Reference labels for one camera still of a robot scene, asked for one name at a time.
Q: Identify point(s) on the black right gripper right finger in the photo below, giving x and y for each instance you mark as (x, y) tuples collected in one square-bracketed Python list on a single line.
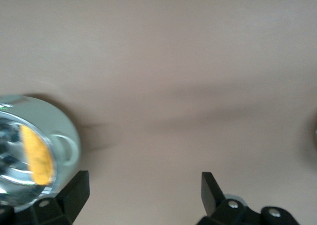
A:
[(213, 202)]

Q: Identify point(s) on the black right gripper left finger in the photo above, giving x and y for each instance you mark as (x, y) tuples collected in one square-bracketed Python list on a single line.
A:
[(71, 200)]

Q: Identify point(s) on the yellow corn cob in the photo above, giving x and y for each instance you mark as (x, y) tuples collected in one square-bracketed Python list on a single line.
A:
[(37, 158)]

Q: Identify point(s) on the steel pot with glass lid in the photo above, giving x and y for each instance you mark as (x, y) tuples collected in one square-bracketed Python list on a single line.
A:
[(62, 118)]

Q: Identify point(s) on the brown table cover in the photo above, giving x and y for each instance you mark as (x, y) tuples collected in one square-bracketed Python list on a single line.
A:
[(173, 49)]

